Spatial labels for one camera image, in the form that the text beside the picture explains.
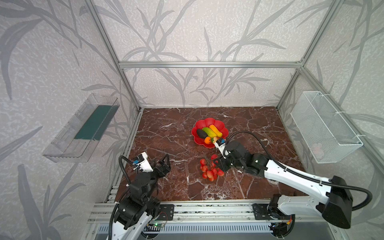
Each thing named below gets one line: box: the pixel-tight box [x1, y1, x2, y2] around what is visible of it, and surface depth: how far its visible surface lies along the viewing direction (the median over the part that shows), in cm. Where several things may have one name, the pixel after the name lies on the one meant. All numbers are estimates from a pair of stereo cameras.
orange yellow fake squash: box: [209, 124, 223, 138], surface depth 105 cm
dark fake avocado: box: [197, 129, 207, 139], surface depth 101 cm
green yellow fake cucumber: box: [202, 127, 217, 138], surface depth 103 cm
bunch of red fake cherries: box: [200, 154, 225, 182], surface depth 82 cm
